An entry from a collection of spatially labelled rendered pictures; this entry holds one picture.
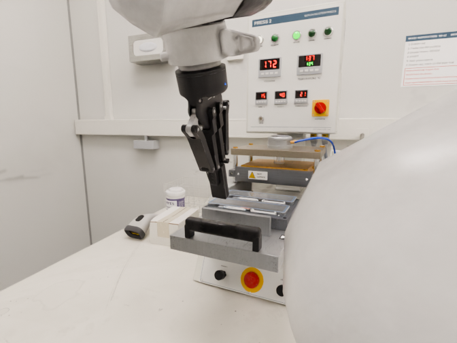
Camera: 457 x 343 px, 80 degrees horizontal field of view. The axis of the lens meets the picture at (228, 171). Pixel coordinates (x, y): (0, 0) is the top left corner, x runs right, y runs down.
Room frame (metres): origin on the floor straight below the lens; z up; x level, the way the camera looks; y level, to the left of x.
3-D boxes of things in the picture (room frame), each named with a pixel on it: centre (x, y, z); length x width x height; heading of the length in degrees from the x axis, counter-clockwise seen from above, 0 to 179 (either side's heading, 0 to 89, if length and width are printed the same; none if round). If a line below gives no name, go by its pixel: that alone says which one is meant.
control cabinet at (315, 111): (1.04, -0.24, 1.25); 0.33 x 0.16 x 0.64; 66
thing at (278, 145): (0.90, -0.20, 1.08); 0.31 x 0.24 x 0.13; 66
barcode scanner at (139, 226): (1.05, 0.33, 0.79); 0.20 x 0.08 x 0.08; 159
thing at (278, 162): (0.87, -0.17, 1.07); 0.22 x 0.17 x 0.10; 66
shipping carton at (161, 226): (1.01, 0.21, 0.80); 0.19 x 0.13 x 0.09; 159
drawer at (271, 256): (0.60, -0.04, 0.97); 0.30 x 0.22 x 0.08; 156
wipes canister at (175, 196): (1.19, 0.24, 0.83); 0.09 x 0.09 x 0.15
